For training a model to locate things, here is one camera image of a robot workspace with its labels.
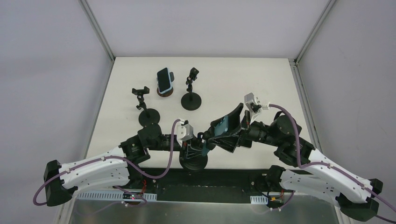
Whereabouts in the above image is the teal phone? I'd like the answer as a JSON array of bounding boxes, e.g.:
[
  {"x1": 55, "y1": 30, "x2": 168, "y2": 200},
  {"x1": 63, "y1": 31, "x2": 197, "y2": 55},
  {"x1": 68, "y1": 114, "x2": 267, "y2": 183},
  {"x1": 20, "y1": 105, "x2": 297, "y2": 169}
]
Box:
[{"x1": 199, "y1": 115, "x2": 232, "y2": 156}]

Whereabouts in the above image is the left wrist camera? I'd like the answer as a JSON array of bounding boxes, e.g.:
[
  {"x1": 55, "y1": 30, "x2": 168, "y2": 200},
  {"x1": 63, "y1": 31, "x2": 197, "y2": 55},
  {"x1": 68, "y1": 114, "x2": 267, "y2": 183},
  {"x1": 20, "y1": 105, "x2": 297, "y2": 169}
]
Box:
[{"x1": 177, "y1": 120, "x2": 193, "y2": 144}]

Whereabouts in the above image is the aluminium frame post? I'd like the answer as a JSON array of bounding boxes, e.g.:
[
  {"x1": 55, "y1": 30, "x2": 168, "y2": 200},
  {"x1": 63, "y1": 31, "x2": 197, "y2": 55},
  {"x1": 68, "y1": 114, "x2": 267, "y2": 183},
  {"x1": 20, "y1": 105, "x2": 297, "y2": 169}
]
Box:
[
  {"x1": 78, "y1": 0, "x2": 116, "y2": 64},
  {"x1": 293, "y1": 0, "x2": 338, "y2": 66}
]

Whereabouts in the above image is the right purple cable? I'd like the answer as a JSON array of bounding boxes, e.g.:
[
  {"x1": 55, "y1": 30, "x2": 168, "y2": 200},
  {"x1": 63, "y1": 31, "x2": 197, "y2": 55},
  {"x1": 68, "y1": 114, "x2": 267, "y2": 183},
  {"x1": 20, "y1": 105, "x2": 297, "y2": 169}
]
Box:
[{"x1": 267, "y1": 103, "x2": 396, "y2": 223}]

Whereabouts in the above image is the blue-cased phone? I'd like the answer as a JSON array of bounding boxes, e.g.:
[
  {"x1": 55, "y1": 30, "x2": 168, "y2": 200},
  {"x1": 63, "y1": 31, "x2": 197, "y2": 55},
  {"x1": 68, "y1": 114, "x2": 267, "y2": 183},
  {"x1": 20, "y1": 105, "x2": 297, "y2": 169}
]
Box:
[{"x1": 156, "y1": 67, "x2": 174, "y2": 94}]

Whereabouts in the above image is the black round-base phone stand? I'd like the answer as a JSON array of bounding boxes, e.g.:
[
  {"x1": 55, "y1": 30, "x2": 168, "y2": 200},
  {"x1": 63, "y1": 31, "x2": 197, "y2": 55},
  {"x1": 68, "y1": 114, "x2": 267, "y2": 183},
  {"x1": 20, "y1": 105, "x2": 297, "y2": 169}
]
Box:
[{"x1": 181, "y1": 67, "x2": 202, "y2": 111}]

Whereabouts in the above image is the brown-base phone holder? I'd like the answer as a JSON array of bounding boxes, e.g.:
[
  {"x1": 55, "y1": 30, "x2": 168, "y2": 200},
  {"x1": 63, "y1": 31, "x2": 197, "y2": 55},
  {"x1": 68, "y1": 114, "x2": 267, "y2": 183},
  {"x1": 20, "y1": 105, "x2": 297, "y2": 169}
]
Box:
[{"x1": 156, "y1": 71, "x2": 175, "y2": 98}]

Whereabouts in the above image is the left white cable duct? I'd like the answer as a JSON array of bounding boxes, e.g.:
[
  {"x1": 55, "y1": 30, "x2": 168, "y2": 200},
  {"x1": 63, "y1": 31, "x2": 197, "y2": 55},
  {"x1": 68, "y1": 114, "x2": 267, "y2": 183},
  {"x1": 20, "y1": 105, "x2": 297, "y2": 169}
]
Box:
[{"x1": 77, "y1": 190, "x2": 157, "y2": 202}]

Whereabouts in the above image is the white cable duct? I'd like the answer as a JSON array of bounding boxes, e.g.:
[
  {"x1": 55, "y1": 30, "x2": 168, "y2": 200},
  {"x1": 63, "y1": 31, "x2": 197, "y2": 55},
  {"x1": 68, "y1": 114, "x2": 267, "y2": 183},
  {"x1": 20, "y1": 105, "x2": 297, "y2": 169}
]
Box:
[
  {"x1": 77, "y1": 190, "x2": 157, "y2": 202},
  {"x1": 250, "y1": 195, "x2": 269, "y2": 205}
]

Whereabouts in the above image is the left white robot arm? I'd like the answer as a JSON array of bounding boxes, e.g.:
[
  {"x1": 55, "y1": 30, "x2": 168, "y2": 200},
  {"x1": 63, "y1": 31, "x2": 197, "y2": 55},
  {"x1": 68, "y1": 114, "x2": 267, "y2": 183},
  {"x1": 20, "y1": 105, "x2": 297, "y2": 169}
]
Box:
[{"x1": 38, "y1": 120, "x2": 209, "y2": 207}]

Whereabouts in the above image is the right white cable duct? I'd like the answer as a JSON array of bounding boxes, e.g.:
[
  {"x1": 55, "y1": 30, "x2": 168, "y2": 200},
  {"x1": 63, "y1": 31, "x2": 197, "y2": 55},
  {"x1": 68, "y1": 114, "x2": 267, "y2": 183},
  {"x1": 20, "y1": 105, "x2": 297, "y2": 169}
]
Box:
[{"x1": 250, "y1": 195, "x2": 269, "y2": 205}]

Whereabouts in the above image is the left aluminium frame post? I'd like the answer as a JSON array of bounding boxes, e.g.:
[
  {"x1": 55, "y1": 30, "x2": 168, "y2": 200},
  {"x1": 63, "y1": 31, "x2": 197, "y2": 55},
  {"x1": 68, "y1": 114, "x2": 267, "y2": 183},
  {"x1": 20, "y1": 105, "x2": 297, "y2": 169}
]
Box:
[{"x1": 78, "y1": 0, "x2": 116, "y2": 64}]

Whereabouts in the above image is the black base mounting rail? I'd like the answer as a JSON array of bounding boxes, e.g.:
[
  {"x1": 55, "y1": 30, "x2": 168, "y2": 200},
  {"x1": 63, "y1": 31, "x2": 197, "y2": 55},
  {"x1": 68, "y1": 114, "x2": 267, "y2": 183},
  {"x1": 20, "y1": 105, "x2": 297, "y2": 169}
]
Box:
[{"x1": 122, "y1": 168, "x2": 282, "y2": 203}]

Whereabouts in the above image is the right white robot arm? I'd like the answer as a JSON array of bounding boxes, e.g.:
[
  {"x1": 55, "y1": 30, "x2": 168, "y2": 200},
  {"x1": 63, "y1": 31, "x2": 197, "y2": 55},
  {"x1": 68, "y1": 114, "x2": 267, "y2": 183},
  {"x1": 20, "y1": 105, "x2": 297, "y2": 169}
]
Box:
[{"x1": 203, "y1": 102, "x2": 383, "y2": 222}]

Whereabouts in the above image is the right aluminium frame post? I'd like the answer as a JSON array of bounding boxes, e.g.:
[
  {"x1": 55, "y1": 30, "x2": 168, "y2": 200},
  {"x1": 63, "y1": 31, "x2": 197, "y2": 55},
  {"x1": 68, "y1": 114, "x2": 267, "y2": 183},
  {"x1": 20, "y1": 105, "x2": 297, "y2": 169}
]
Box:
[{"x1": 293, "y1": 0, "x2": 338, "y2": 66}]

